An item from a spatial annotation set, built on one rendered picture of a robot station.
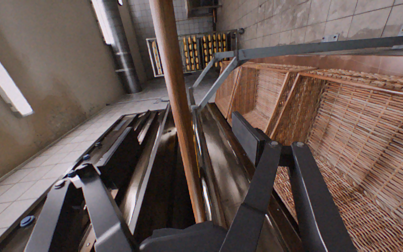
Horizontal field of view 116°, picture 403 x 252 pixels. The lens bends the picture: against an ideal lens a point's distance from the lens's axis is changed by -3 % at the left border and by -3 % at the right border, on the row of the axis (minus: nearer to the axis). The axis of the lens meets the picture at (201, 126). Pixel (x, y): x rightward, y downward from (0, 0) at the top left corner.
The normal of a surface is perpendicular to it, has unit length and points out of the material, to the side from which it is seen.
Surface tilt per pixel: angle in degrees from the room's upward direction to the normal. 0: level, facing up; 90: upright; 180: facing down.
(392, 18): 0
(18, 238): 90
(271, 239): 70
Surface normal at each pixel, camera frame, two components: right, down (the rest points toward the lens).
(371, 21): -0.99, 0.15
